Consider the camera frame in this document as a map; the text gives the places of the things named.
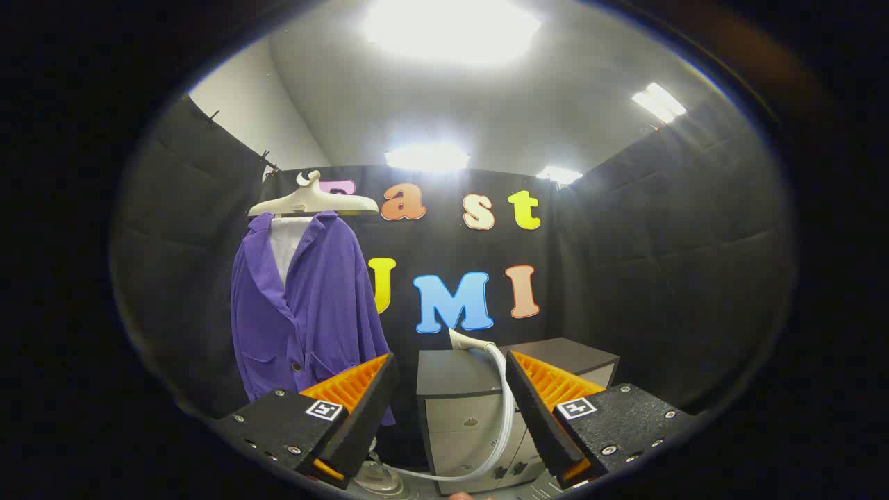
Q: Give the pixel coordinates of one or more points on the large ceiling light panel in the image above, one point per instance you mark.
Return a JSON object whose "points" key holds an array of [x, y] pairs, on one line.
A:
{"points": [[451, 28]]}

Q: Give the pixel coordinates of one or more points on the white hanging board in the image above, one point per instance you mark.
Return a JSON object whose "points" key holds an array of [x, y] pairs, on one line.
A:
{"points": [[286, 243]]}

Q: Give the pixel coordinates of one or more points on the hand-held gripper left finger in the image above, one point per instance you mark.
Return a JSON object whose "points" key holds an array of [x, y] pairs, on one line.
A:
{"points": [[364, 417]]}

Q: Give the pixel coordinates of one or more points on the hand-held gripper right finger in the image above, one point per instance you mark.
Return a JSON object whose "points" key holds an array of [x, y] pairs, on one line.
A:
{"points": [[538, 417]]}

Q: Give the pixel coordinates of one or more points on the grey cabinet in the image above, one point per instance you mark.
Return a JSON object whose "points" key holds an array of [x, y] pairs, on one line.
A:
{"points": [[451, 375]]}

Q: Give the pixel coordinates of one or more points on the purple jacket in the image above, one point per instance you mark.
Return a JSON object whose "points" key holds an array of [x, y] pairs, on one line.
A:
{"points": [[326, 298]]}

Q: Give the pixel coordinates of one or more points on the white clothes hanger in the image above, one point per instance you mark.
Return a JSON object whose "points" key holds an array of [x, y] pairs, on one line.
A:
{"points": [[312, 203]]}

